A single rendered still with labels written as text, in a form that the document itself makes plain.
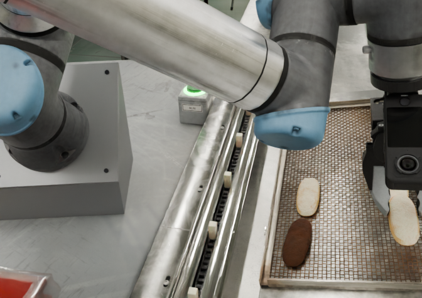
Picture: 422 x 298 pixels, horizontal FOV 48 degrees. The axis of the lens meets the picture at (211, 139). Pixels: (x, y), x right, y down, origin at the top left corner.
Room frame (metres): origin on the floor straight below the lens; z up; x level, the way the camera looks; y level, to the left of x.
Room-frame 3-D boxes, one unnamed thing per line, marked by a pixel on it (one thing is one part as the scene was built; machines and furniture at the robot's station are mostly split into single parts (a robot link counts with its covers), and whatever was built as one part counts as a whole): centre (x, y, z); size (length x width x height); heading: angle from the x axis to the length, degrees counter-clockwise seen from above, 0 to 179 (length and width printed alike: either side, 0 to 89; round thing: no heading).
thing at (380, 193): (0.50, -0.23, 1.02); 0.06 x 0.03 x 0.09; 166
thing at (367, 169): (0.49, -0.22, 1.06); 0.05 x 0.02 x 0.09; 76
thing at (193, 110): (1.02, 0.03, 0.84); 0.08 x 0.08 x 0.11; 77
